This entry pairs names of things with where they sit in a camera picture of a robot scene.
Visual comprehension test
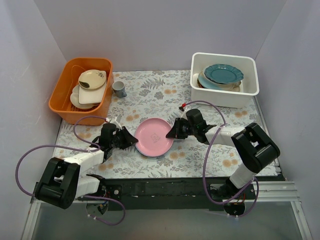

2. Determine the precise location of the white plastic bin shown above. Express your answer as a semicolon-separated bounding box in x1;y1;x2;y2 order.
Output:
190;52;260;108

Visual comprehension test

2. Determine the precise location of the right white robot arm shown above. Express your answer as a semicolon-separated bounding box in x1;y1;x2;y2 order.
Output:
166;108;281;204

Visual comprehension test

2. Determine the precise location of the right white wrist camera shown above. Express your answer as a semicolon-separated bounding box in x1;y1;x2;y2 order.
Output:
178;103;189;120

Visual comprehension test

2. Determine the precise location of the orange plastic bin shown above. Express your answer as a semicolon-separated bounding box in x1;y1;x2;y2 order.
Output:
48;57;114;125

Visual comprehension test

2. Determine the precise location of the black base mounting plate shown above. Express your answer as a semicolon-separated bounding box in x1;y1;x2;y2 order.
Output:
77;176;257;211

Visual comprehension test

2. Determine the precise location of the pink ceramic plate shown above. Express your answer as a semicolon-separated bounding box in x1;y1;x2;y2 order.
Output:
134;117;174;152

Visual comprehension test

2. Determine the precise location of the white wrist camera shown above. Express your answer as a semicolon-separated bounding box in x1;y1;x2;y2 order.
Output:
178;103;189;120
109;115;123;130

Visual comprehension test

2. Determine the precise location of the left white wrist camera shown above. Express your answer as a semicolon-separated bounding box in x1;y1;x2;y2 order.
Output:
109;115;123;130

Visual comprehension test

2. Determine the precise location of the white rectangular plate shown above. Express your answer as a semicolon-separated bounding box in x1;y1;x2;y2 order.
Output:
78;80;107;104

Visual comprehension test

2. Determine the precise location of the grey ceramic cup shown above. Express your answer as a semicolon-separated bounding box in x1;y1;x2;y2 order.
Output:
112;81;127;98

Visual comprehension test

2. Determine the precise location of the teal beaded ceramic plate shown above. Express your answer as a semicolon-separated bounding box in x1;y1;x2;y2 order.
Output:
202;64;244;84

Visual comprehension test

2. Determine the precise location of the light blue ceramic plate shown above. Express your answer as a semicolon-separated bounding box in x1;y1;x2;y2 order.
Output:
136;145;167;158

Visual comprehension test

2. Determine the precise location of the cream and blue leaf plate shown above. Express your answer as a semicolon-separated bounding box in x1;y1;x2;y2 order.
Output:
197;72;241;92

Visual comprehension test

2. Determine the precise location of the white flower-shaped plate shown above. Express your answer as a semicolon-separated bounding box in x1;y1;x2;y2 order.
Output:
70;84;94;110

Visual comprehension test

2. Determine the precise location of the aluminium frame rail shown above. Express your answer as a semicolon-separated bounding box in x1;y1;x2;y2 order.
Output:
22;181;312;240

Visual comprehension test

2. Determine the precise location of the cream plate with dark patch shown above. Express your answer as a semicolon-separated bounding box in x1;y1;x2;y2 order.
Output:
78;69;107;90

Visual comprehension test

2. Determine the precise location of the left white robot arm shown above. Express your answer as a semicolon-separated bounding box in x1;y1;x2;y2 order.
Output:
34;123;139;209

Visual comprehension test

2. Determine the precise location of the white ribbed deep plate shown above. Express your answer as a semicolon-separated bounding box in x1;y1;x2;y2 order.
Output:
199;71;242;89

